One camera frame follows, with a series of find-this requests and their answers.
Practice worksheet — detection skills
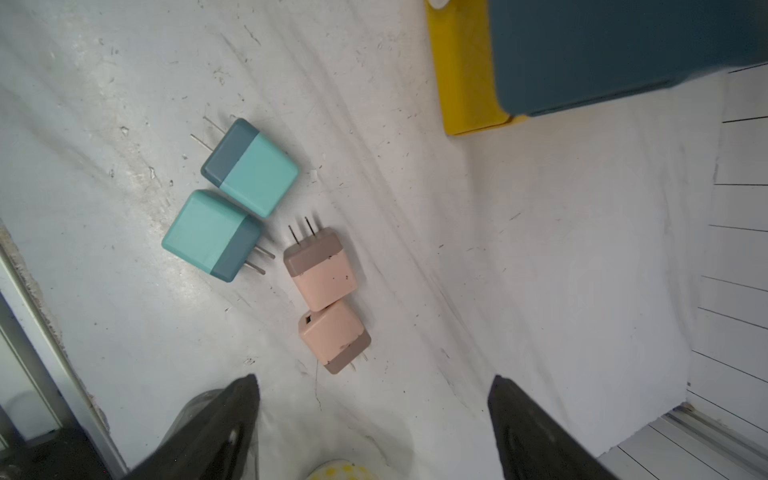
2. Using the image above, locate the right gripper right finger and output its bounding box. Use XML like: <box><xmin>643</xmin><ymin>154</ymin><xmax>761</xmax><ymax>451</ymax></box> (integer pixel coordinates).
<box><xmin>487</xmin><ymin>375</ymin><xmax>615</xmax><ymax>479</ymax></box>

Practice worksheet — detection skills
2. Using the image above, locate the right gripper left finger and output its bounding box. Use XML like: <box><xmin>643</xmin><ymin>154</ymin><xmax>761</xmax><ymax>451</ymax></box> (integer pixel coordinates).
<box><xmin>122</xmin><ymin>373</ymin><xmax>262</xmax><ymax>480</ymax></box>

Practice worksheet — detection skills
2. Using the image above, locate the pink plug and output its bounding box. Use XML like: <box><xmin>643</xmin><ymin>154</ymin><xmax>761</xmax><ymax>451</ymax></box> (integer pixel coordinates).
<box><xmin>283</xmin><ymin>217</ymin><xmax>358</xmax><ymax>312</ymax></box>
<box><xmin>298</xmin><ymin>300</ymin><xmax>371</xmax><ymax>375</ymax></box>

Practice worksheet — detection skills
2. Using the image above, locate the teal yellow drawer cabinet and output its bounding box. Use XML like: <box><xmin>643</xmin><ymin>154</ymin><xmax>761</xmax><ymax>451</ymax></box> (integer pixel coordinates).
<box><xmin>425</xmin><ymin>1</ymin><xmax>767</xmax><ymax>136</ymax></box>

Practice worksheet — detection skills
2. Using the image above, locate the dark transparent cup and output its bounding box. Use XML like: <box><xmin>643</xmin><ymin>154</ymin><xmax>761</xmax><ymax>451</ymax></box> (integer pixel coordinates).
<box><xmin>149</xmin><ymin>388</ymin><xmax>260</xmax><ymax>480</ymax></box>

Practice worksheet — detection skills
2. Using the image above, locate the patterned yellow blue plate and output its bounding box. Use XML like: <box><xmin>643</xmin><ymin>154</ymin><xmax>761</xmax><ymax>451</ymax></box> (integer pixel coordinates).
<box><xmin>306</xmin><ymin>459</ymin><xmax>379</xmax><ymax>480</ymax></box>

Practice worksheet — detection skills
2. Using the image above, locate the teal plug center lower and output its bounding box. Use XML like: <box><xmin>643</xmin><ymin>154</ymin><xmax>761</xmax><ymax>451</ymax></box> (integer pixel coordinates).
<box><xmin>161</xmin><ymin>190</ymin><xmax>275</xmax><ymax>283</ymax></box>

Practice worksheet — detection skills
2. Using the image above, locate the teal plug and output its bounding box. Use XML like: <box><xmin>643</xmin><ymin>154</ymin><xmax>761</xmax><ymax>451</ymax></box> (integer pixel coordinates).
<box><xmin>201</xmin><ymin>118</ymin><xmax>299</xmax><ymax>218</ymax></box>
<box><xmin>161</xmin><ymin>190</ymin><xmax>275</xmax><ymax>283</ymax></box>

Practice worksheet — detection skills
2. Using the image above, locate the teal plug center upper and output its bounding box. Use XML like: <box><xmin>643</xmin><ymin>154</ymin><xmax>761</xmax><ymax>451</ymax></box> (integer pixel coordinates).
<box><xmin>201</xmin><ymin>118</ymin><xmax>299</xmax><ymax>218</ymax></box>

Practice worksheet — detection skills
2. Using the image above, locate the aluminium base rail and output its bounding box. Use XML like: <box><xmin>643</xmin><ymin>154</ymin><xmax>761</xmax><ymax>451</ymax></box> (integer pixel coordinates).
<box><xmin>1</xmin><ymin>227</ymin><xmax>128</xmax><ymax>479</ymax></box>

